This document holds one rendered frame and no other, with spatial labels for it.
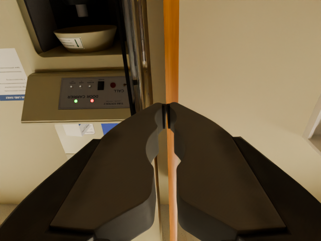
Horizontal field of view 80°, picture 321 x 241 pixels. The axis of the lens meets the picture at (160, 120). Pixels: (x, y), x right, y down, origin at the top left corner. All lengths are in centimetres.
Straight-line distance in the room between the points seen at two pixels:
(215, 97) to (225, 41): 28
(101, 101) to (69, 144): 28
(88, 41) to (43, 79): 16
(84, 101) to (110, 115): 8
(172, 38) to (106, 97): 22
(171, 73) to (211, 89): 62
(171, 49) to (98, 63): 22
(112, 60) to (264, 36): 72
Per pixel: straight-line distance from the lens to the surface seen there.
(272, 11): 104
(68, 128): 59
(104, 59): 56
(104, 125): 51
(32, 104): 60
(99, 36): 59
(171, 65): 44
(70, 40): 60
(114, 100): 50
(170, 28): 43
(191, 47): 97
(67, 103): 55
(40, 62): 63
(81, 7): 65
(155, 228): 108
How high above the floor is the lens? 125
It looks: 32 degrees up
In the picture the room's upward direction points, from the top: 177 degrees clockwise
